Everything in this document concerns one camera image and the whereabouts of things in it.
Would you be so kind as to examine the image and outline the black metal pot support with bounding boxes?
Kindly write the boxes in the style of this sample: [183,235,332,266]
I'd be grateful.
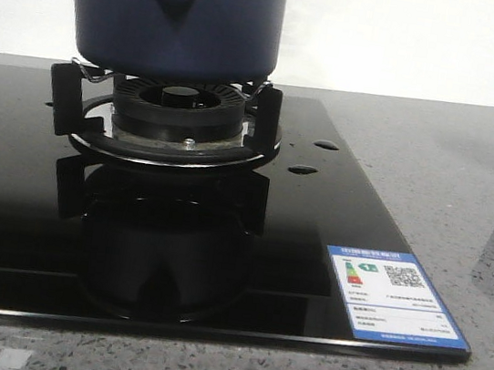
[51,59,283,168]

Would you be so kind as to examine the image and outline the black glass stove top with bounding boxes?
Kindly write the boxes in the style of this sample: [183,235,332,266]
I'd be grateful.
[0,63,471,364]

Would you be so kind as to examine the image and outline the blue energy label sticker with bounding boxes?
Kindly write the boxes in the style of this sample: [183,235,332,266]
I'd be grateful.
[327,245,469,352]

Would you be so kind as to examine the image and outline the black round gas burner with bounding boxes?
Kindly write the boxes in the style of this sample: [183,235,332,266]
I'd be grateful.
[112,77,245,143]

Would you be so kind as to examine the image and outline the chrome burner drip ring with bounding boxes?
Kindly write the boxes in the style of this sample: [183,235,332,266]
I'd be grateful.
[65,87,286,183]

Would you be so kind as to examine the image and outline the dark blue cooking pot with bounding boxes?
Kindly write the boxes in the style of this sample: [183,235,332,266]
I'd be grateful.
[74,0,287,83]

